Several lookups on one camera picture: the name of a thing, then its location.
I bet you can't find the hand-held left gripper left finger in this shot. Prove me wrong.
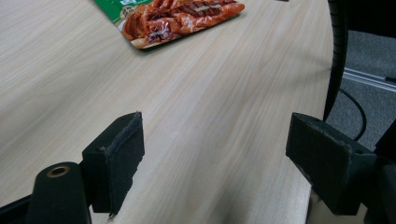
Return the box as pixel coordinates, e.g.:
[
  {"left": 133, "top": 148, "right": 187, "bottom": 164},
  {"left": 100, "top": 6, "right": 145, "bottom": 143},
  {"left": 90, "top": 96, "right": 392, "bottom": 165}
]
[{"left": 81, "top": 111, "right": 146, "bottom": 217}]

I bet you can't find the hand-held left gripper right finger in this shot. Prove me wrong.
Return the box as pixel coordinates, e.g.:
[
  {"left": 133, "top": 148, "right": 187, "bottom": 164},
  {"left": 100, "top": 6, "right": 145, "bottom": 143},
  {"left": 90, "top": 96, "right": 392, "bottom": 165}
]
[{"left": 285, "top": 112, "right": 378, "bottom": 217}]

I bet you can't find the green and red sauce packet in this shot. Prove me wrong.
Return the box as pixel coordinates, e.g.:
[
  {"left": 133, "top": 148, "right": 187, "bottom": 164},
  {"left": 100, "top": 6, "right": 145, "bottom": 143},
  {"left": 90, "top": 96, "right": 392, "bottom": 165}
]
[{"left": 92, "top": 0, "right": 247, "bottom": 50}]

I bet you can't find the right hand-held gripper cable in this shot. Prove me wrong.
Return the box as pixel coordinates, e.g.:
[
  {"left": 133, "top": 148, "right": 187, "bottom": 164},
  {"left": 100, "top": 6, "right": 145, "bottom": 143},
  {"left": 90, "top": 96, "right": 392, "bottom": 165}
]
[{"left": 338, "top": 88, "right": 368, "bottom": 142}]

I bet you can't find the aluminium floor rail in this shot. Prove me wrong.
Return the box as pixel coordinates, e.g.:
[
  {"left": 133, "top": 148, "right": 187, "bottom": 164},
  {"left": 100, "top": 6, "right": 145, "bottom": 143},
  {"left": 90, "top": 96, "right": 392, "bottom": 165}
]
[{"left": 342, "top": 67, "right": 396, "bottom": 93}]

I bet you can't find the black ribbed post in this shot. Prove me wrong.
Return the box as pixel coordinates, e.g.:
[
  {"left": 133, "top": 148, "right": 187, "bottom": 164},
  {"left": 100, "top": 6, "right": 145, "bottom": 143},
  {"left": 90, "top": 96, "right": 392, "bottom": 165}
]
[{"left": 322, "top": 0, "right": 396, "bottom": 123}]

